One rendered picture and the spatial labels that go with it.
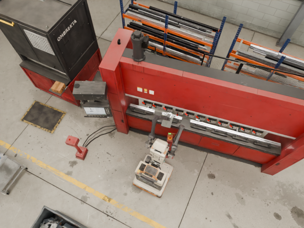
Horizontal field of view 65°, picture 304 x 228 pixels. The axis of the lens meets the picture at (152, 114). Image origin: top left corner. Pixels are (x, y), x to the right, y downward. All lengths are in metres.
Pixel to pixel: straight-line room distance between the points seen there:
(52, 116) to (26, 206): 2.00
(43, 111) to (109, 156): 2.01
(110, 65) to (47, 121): 2.93
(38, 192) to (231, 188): 3.95
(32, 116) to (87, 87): 2.69
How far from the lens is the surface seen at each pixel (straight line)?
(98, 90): 3.81
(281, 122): 4.19
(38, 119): 6.21
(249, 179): 5.58
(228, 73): 3.65
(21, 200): 5.70
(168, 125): 4.49
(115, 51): 3.78
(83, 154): 5.38
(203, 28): 5.52
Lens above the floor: 5.03
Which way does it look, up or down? 62 degrees down
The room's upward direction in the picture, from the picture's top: 1 degrees clockwise
